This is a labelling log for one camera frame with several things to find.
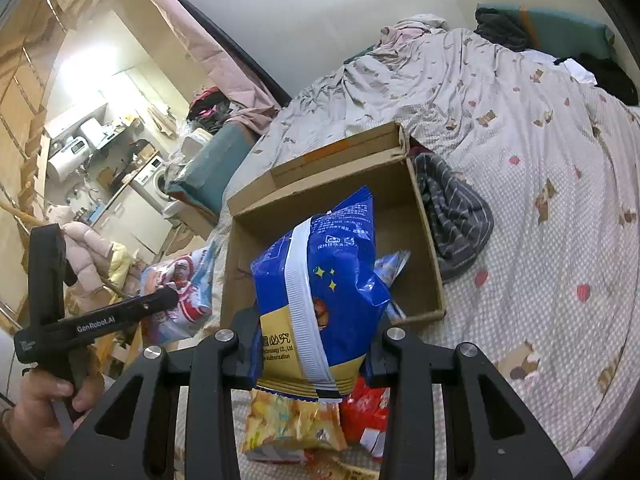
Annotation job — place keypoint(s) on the brown cardboard box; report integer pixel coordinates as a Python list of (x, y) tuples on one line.
[(395, 200)]

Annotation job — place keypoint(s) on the person's left hand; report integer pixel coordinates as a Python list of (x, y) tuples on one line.
[(35, 410)]

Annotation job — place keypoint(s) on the white washing machine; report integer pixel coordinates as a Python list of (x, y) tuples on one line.
[(155, 180)]

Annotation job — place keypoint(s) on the red black clothing pile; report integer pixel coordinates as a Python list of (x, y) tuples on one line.
[(207, 107)]

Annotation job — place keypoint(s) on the blue snack bag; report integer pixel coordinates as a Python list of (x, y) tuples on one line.
[(340, 270)]

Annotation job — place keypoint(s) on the small blue white snack packet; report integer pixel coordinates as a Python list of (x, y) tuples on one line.
[(392, 267)]

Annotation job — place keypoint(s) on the red white blue snack packet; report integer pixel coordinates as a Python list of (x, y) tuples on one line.
[(185, 305)]

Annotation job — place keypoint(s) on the green pillow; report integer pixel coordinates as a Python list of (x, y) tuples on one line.
[(565, 30)]

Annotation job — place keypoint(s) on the teal cushion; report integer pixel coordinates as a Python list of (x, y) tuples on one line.
[(210, 170)]

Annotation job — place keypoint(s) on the white water heater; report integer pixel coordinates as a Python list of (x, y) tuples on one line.
[(65, 162)]

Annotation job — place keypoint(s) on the yellow snack packet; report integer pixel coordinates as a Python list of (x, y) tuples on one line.
[(290, 425)]

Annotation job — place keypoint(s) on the pink curtain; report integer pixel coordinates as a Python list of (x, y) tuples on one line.
[(200, 45)]

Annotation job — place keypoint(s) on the dark grey clothing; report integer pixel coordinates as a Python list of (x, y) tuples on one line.
[(500, 30)]

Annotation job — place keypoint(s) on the white cloth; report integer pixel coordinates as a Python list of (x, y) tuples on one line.
[(580, 72)]

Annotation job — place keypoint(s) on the grey striped cloth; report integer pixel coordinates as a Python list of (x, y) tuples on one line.
[(452, 210)]

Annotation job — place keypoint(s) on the person's left forearm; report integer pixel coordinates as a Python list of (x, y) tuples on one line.
[(10, 452)]

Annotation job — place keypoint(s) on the pink down jacket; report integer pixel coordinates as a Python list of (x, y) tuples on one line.
[(90, 255)]

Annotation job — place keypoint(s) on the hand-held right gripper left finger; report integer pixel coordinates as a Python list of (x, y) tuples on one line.
[(247, 355)]

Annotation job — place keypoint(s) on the orange snack packet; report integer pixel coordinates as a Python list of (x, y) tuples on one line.
[(340, 470)]

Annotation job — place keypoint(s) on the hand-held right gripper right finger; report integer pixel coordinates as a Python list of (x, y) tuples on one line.
[(380, 360)]

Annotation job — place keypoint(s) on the printed dotted bedsheet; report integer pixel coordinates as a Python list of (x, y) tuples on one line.
[(525, 185)]

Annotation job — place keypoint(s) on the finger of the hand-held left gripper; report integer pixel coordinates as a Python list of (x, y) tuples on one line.
[(162, 300)]

